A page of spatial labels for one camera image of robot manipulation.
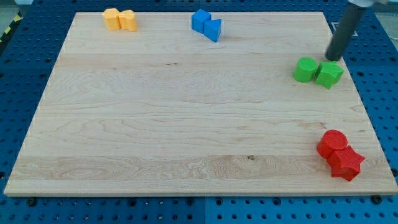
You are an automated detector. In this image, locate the green circle block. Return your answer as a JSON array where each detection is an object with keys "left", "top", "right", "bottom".
[{"left": 293, "top": 57, "right": 318, "bottom": 83}]

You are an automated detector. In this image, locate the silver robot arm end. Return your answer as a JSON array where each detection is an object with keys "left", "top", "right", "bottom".
[{"left": 348, "top": 0, "right": 389, "bottom": 7}]

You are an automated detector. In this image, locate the red circle block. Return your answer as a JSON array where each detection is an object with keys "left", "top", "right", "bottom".
[{"left": 317, "top": 129, "right": 348, "bottom": 159}]

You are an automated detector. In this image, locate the wooden board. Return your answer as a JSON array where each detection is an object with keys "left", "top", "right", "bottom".
[{"left": 4, "top": 12, "right": 397, "bottom": 197}]

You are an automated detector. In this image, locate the blue triangle block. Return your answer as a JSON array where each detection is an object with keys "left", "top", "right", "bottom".
[{"left": 203, "top": 19, "right": 222, "bottom": 42}]

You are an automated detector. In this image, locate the blue cube block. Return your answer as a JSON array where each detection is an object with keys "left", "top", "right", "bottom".
[{"left": 191, "top": 9, "right": 211, "bottom": 34}]

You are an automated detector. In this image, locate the yellow heart block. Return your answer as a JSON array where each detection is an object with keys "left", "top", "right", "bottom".
[{"left": 119, "top": 9, "right": 138, "bottom": 32}]

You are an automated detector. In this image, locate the yellow hexagon block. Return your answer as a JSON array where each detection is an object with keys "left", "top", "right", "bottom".
[{"left": 102, "top": 8, "right": 121, "bottom": 30}]

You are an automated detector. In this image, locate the green star block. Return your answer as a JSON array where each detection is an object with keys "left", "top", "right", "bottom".
[{"left": 315, "top": 61, "right": 344, "bottom": 89}]

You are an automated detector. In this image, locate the red star block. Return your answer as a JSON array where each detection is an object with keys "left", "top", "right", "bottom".
[{"left": 327, "top": 146, "right": 366, "bottom": 181}]

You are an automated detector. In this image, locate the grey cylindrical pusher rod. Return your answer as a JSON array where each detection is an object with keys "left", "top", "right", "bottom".
[{"left": 325, "top": 2, "right": 367, "bottom": 61}]

